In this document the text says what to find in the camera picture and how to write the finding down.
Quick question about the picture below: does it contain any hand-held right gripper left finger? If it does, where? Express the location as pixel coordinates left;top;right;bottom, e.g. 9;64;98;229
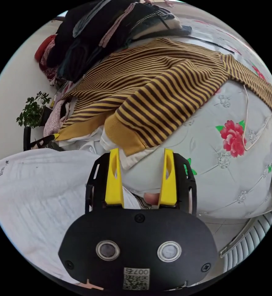
105;149;124;205

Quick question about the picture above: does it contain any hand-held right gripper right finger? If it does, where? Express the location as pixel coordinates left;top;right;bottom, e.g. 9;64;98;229
158;148;177;207

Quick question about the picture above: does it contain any yellow brown striped long sleeve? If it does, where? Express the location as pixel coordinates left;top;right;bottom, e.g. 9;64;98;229
55;38;272;156

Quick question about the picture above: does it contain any person's right hand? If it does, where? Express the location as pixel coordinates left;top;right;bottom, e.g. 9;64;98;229
143;192;161;206

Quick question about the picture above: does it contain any green potted plant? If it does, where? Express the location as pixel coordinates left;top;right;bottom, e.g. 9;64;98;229
16;91;52;128

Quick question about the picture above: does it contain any white garment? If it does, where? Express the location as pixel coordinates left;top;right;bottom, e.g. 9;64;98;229
58;126;156;170

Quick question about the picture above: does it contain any bed with white floral sheet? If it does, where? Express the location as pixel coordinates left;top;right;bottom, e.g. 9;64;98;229
124;14;272;220

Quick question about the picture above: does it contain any person's body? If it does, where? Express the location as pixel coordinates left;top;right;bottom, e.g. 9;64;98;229
0;148;142;285

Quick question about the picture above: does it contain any pile of clothes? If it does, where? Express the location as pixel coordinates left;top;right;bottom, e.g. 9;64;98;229
34;0;192;139

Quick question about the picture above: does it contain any white ribbed radiator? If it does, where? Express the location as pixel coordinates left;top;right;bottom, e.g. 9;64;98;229
219;208;272;271

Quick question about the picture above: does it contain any white cord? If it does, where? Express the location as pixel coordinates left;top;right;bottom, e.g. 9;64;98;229
242;85;272;151

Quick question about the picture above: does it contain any black cable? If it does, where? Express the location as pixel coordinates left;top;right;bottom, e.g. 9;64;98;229
188;35;235;55

